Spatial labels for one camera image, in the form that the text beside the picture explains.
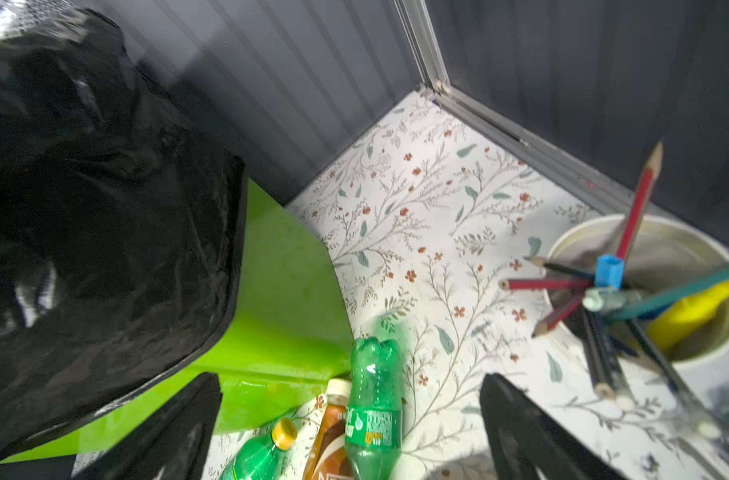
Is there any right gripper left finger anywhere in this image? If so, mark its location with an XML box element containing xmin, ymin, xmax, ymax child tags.
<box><xmin>74</xmin><ymin>373</ymin><xmax>222</xmax><ymax>479</ymax></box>

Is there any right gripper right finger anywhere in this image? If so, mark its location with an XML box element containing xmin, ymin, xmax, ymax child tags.
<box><xmin>480</xmin><ymin>373</ymin><xmax>624</xmax><ymax>480</ymax></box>

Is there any green bottle near bin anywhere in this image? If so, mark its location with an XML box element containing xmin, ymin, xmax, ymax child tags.
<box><xmin>344</xmin><ymin>337</ymin><xmax>403</xmax><ymax>479</ymax></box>

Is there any green plastic waste bin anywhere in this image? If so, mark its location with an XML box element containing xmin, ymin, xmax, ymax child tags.
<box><xmin>5</xmin><ymin>181</ymin><xmax>354</xmax><ymax>463</ymax></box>

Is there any black bin liner bag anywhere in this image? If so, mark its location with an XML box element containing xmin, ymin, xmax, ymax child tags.
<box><xmin>0</xmin><ymin>8</ymin><xmax>248</xmax><ymax>460</ymax></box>

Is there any green bottle yellow cap left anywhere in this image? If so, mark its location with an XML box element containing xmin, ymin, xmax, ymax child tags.
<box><xmin>220</xmin><ymin>418</ymin><xmax>298</xmax><ymax>480</ymax></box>

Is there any brown Nescafe bottle upright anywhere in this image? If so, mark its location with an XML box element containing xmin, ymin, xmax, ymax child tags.
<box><xmin>304</xmin><ymin>379</ymin><xmax>354</xmax><ymax>480</ymax></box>

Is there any yellow highlighter in cup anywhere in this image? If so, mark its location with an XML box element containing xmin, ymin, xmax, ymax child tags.
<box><xmin>647</xmin><ymin>281</ymin><xmax>729</xmax><ymax>353</ymax></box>

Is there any blue capped pen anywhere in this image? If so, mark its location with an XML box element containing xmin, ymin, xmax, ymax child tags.
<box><xmin>594</xmin><ymin>254</ymin><xmax>626</xmax><ymax>290</ymax></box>

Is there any white cup pencil holder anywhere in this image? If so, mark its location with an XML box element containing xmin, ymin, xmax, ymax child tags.
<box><xmin>542</xmin><ymin>214</ymin><xmax>729</xmax><ymax>370</ymax></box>

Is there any teal pencil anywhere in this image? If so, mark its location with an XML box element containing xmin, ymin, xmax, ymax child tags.
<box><xmin>582</xmin><ymin>263</ymin><xmax>729</xmax><ymax>322</ymax></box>

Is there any red pencil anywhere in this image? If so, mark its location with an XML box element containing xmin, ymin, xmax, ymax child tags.
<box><xmin>616</xmin><ymin>141</ymin><xmax>664</xmax><ymax>261</ymax></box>

